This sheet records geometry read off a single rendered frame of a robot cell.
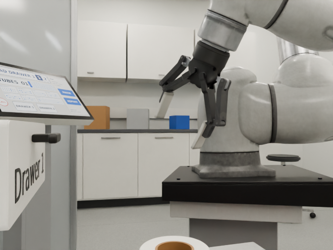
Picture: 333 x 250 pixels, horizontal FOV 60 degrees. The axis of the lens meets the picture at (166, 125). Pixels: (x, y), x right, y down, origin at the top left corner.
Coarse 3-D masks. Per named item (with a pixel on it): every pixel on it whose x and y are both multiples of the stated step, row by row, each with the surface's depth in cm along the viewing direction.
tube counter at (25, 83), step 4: (20, 80) 124; (24, 80) 126; (24, 84) 124; (28, 84) 126; (32, 84) 128; (36, 84) 130; (40, 84) 133; (44, 84) 135; (48, 84) 138; (40, 88) 130; (44, 88) 133; (48, 88) 135; (52, 88) 138
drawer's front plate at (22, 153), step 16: (0, 128) 28; (16, 128) 32; (32, 128) 42; (0, 144) 28; (16, 144) 32; (32, 144) 42; (0, 160) 28; (16, 160) 32; (32, 160) 42; (0, 176) 28; (32, 176) 42; (0, 192) 28; (32, 192) 42; (0, 208) 28; (16, 208) 32; (0, 224) 28
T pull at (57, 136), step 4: (32, 136) 41; (36, 136) 41; (40, 136) 41; (44, 136) 41; (48, 136) 39; (52, 136) 39; (56, 136) 40; (60, 136) 46; (32, 140) 41; (36, 140) 41; (40, 140) 41; (44, 140) 41; (48, 140) 39; (52, 140) 39; (56, 140) 40
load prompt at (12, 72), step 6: (0, 66) 120; (0, 72) 117; (6, 72) 120; (12, 72) 123; (18, 72) 127; (24, 72) 130; (30, 72) 133; (30, 78) 130; (36, 78) 134; (42, 78) 137
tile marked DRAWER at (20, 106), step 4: (16, 104) 111; (20, 104) 113; (24, 104) 115; (28, 104) 117; (32, 104) 118; (16, 108) 110; (20, 108) 111; (24, 108) 113; (28, 108) 115; (32, 108) 117
